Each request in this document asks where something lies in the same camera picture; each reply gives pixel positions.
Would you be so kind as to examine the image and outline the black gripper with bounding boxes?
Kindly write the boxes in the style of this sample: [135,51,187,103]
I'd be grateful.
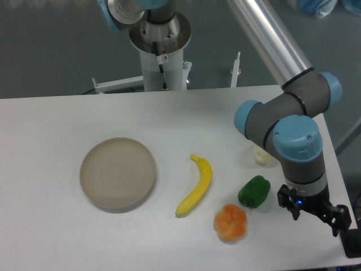
[277,185,350,237]

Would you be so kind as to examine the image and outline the yellow banana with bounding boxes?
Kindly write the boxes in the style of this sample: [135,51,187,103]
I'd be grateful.
[175,154,213,217]

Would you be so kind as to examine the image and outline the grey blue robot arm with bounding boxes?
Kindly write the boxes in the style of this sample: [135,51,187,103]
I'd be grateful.
[99,1,351,236]

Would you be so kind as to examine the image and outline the black device at edge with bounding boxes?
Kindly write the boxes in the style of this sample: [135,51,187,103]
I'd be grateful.
[340,229,360,259]

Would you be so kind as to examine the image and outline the green bell pepper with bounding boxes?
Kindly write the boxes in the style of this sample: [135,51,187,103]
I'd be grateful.
[237,175,271,208]

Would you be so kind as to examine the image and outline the white pear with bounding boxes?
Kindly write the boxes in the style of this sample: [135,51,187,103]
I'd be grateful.
[253,145,275,167]

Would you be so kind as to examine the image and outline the peeled orange mandarin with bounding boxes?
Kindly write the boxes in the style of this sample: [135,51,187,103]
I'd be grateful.
[213,204,247,243]

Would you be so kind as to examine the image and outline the blue plastic bag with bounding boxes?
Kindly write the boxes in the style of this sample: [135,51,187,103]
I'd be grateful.
[287,0,360,19]

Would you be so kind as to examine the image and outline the beige round plate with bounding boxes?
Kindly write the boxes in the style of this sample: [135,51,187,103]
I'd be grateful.
[80,138,157,213]

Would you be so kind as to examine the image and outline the white right bracket bar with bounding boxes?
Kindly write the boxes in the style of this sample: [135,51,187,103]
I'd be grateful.
[230,51,241,88]

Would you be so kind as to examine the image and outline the white bracket bar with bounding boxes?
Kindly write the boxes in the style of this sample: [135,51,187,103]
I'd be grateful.
[92,76,143,93]
[230,51,241,88]

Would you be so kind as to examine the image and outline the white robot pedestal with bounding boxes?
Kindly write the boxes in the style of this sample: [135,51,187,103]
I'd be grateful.
[139,49,192,92]

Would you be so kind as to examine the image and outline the white left bracket bar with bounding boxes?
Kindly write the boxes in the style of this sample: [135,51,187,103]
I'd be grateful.
[92,76,143,93]

